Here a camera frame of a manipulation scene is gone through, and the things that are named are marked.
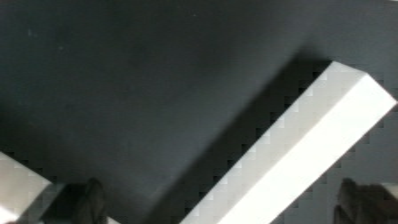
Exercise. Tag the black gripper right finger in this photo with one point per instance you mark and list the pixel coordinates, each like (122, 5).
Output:
(366, 203)

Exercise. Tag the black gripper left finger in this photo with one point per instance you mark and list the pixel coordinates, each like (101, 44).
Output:
(78, 207)

